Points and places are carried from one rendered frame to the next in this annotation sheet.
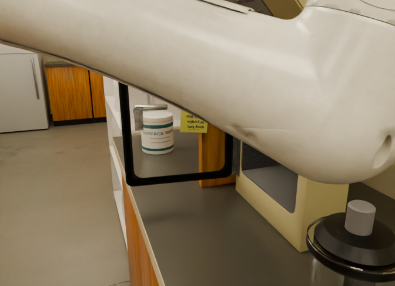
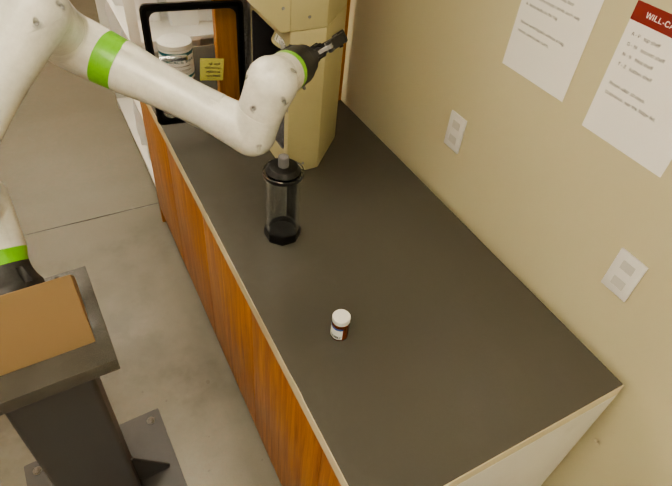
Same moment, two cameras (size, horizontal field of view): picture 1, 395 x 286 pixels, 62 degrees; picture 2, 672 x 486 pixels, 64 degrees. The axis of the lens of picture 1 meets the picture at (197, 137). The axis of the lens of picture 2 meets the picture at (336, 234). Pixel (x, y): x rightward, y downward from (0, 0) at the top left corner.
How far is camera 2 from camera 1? 1.00 m
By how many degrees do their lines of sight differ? 28
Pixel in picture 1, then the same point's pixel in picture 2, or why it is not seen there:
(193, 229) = (215, 159)
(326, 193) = (303, 136)
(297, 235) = not seen: hidden behind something
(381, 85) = (254, 134)
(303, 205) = (287, 144)
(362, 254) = (279, 176)
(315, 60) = (238, 125)
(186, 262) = (210, 181)
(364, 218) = (282, 161)
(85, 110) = not seen: outside the picture
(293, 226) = not seen: hidden behind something
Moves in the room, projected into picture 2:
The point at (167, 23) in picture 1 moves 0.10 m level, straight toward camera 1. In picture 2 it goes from (193, 106) to (195, 131)
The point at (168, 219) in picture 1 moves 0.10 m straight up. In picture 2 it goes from (195, 151) to (192, 125)
